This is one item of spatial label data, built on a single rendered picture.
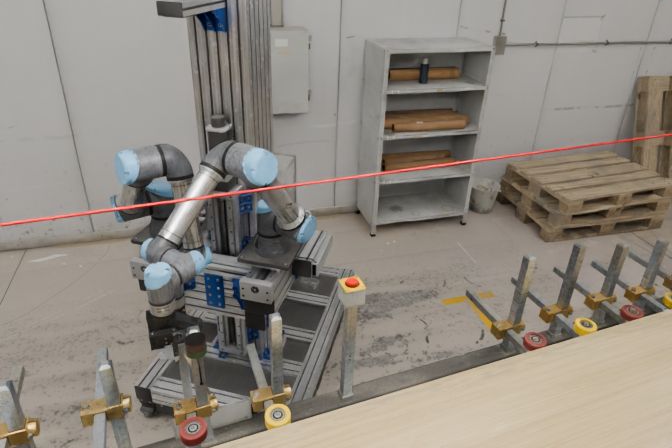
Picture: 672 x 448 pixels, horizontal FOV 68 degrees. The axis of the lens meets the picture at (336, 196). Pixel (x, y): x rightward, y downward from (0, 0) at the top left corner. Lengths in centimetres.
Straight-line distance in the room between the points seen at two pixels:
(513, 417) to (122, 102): 324
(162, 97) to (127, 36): 47
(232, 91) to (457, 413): 144
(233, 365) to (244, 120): 134
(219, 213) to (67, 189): 219
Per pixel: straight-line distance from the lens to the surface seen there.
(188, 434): 168
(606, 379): 205
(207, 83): 211
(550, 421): 183
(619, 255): 242
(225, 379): 276
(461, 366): 218
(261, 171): 161
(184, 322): 163
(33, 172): 427
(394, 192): 463
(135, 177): 181
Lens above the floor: 221
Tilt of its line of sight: 27 degrees down
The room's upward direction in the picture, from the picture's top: 2 degrees clockwise
